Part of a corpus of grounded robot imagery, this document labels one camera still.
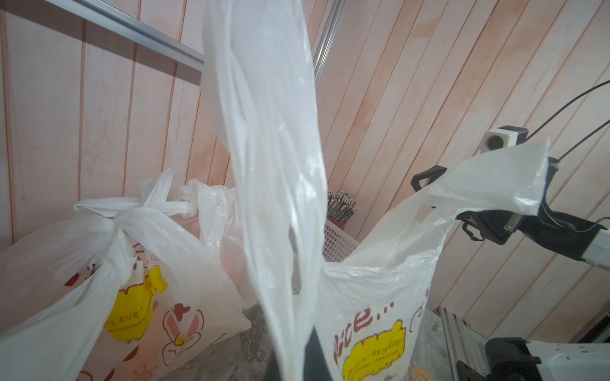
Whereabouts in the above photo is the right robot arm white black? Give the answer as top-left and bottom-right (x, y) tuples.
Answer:
(438, 201), (609, 380)

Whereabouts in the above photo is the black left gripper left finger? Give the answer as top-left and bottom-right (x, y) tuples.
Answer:
(263, 352), (281, 381)

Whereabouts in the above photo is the white printed plastic bag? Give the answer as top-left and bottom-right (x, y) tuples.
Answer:
(179, 179), (257, 310)

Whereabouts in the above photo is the red metal pencil bucket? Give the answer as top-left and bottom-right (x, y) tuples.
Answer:
(327, 217), (346, 230)

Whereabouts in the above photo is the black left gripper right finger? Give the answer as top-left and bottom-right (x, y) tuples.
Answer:
(303, 329), (332, 381)

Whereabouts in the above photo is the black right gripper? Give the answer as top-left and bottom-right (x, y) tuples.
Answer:
(411, 165), (605, 261)

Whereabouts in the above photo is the white plastic perforated basket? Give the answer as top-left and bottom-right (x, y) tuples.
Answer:
(289, 217), (361, 295)

